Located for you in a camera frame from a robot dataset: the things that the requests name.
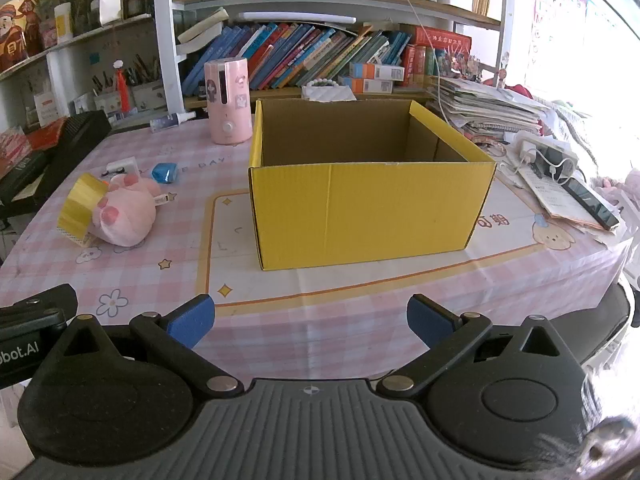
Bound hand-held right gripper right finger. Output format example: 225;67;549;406
376;294;583;401

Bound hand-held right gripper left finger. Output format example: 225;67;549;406
47;294;245;401

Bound pink plush paw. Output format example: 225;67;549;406
90;174;162;247

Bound yellow cardboard box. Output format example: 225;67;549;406
248;99;497;272

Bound yellow tape roll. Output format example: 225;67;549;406
57;173;108;247

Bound pink checkered tablecloth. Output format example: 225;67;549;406
0;110;631;391

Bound slim black box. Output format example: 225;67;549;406
0;150;48;206

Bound small white box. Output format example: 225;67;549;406
106;157;138;177

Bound printed booklet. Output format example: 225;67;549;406
517;162;601;226

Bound black seat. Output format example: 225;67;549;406
580;280;636;376

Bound large black case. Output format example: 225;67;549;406
0;110;112;221

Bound red paper sheets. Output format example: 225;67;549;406
0;117;68;166

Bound black smartphone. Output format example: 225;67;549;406
560;177;621;231

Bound small spray bottle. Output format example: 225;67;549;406
149;112;197;133

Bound white power strip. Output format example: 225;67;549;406
512;131;578;181

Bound pink humidifier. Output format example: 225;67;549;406
204;58;253;146

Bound stack of papers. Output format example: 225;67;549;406
437;76;546;142

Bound white desk calendar card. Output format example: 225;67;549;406
34;91;58;126

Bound desk pen holders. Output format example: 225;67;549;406
92;55;166;111

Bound red tassel ornament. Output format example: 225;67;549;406
114;60;133;113

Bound orange and white carton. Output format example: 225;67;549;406
345;77;393;95
349;62;405;81

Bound white woven pouch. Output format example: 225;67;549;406
301;85;357;102

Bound row of slanted books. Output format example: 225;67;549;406
181;22;473;97

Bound wealth god figurine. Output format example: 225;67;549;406
0;0;43;71

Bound white shelf post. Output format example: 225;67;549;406
152;0;186;116

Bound white cable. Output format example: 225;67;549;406
390;0;453;123

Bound alphabet wall poster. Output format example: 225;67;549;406
525;0;591;86

